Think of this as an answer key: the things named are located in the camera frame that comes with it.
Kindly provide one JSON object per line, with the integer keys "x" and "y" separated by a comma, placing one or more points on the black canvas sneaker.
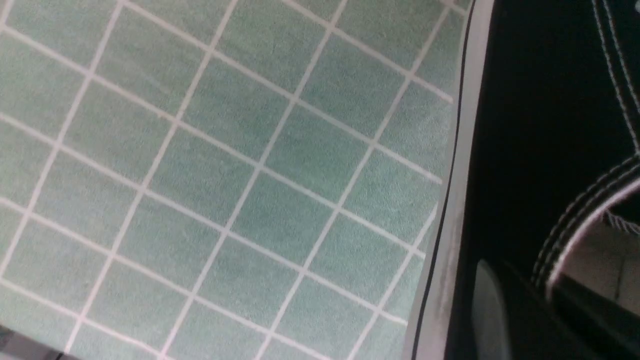
{"x": 535, "y": 254}

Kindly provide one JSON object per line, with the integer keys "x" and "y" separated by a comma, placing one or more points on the green checked floor mat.
{"x": 221, "y": 179}

